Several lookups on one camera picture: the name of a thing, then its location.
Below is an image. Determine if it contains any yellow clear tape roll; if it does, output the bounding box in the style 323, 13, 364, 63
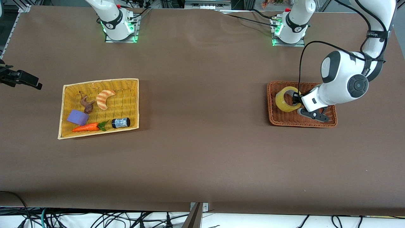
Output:
275, 86, 302, 113

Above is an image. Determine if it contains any brown wicker basket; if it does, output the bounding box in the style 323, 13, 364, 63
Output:
267, 81, 338, 128

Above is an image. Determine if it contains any purple foam block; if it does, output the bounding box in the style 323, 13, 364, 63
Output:
66, 109, 90, 126

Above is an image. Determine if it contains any brown toy root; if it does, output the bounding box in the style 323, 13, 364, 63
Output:
79, 92, 96, 114

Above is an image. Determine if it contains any orange toy carrot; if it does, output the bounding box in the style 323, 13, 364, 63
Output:
72, 121, 109, 132

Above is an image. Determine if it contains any toy croissant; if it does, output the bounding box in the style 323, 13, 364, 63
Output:
96, 90, 116, 110

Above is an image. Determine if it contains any orange background object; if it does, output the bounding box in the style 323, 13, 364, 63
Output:
261, 0, 285, 8

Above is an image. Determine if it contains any small black can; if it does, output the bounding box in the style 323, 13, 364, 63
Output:
111, 117, 131, 129

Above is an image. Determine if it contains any yellow wicker tray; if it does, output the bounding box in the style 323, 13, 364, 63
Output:
58, 78, 140, 140

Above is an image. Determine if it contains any grey metal box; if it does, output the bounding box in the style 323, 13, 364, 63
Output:
184, 0, 232, 10

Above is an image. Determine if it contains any aluminium frame rail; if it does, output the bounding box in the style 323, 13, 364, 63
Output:
0, 13, 20, 59

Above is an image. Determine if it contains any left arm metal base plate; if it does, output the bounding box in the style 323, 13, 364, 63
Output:
271, 16, 306, 47

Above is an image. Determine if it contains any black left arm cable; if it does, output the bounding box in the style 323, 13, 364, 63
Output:
298, 0, 388, 95

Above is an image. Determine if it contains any black table cable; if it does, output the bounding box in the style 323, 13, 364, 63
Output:
250, 9, 278, 19
225, 14, 275, 25

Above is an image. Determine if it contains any thick black floor cable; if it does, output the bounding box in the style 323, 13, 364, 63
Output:
0, 191, 30, 228

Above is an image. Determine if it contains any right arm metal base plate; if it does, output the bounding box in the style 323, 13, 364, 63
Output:
104, 14, 140, 43

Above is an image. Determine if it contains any black right base cable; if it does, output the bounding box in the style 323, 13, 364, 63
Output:
128, 6, 152, 21

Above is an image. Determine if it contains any small metal edge bracket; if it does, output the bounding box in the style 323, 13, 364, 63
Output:
190, 202, 209, 212

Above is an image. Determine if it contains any dark metal post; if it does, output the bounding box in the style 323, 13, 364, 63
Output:
181, 203, 203, 228

